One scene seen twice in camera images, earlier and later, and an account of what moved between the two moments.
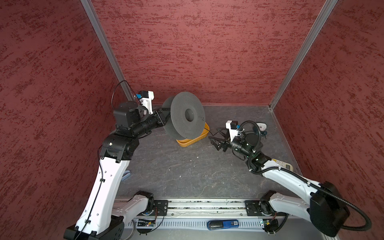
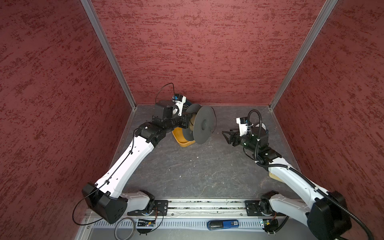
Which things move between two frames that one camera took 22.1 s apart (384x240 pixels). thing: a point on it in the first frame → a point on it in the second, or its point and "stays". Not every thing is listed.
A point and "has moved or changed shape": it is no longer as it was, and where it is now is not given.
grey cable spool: (188, 116) has moved or changed shape
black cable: (216, 133) → (215, 116)
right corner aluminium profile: (327, 8) stays
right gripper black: (226, 142) → (232, 136)
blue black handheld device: (213, 225) stays
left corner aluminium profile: (106, 46) stays
